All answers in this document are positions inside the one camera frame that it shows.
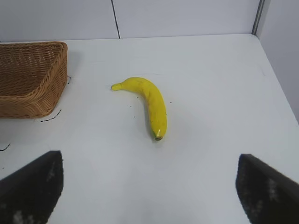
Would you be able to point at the grey metal frame post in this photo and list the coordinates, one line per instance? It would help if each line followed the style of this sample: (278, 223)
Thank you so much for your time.
(258, 16)

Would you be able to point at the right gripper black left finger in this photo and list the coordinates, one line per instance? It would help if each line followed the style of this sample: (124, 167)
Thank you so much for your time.
(30, 191)

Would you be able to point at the brown woven wicker basket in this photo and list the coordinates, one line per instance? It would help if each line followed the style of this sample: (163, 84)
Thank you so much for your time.
(28, 70)

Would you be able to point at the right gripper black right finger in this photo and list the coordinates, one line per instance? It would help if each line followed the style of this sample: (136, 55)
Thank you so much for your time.
(268, 193)

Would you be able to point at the yellow banana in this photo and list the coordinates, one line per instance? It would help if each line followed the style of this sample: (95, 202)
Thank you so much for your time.
(155, 102)

